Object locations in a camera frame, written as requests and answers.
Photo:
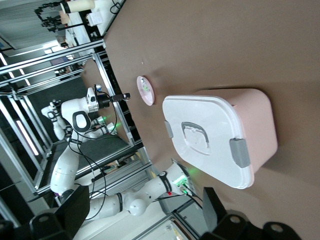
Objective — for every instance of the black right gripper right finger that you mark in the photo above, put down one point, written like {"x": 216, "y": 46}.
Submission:
{"x": 215, "y": 212}

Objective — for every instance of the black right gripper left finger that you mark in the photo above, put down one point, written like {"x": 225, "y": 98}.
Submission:
{"x": 75, "y": 207}

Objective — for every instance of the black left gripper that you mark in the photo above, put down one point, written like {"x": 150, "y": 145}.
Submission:
{"x": 103, "y": 101}

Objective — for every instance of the orange push button switch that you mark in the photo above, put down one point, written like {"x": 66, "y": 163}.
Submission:
{"x": 127, "y": 96}

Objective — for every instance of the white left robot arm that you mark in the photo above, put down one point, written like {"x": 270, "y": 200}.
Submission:
{"x": 65, "y": 170}

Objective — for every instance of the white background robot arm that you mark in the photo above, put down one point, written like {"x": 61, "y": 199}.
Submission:
{"x": 58, "y": 130}

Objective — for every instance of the pink round plate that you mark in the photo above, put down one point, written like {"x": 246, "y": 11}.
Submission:
{"x": 150, "y": 97}

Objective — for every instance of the pink storage box white lid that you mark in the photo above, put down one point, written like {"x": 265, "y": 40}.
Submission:
{"x": 200, "y": 125}

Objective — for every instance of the cream cylinder black band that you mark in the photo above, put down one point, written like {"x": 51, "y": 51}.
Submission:
{"x": 80, "y": 5}

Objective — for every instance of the grey corrugated curtain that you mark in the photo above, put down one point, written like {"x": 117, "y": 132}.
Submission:
{"x": 22, "y": 25}

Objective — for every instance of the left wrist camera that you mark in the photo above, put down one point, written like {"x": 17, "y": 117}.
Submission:
{"x": 98, "y": 88}

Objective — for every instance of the aluminium frame cage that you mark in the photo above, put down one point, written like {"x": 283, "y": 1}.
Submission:
{"x": 104, "y": 75}

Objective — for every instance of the green push button switch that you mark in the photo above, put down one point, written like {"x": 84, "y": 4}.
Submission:
{"x": 144, "y": 86}

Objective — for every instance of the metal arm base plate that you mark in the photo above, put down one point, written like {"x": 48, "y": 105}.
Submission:
{"x": 187, "y": 172}

